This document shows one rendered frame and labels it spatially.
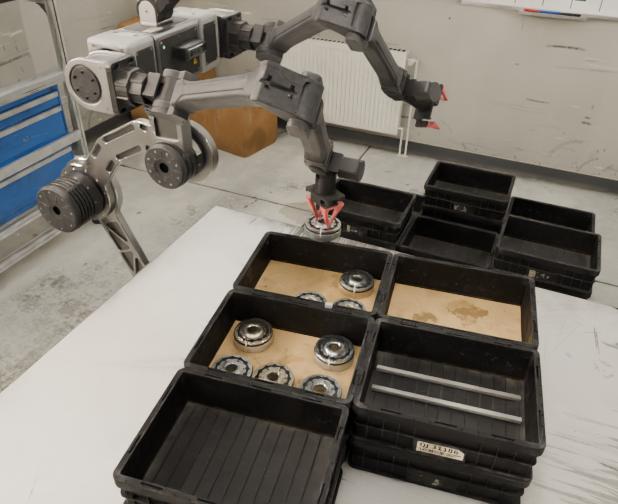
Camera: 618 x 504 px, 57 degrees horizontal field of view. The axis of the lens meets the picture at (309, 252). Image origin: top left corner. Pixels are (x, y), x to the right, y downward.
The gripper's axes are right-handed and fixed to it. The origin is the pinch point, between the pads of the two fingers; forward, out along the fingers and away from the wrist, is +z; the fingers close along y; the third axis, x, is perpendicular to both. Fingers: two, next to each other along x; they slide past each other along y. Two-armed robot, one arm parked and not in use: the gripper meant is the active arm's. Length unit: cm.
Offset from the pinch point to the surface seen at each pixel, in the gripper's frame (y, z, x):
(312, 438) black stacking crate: -44, 24, 34
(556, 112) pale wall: 98, 46, -270
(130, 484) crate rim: -40, 15, 73
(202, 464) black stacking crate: -37, 25, 57
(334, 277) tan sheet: -0.3, 21.9, -5.4
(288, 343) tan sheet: -16.6, 23.0, 22.2
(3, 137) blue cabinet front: 187, 30, 54
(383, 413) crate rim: -54, 14, 23
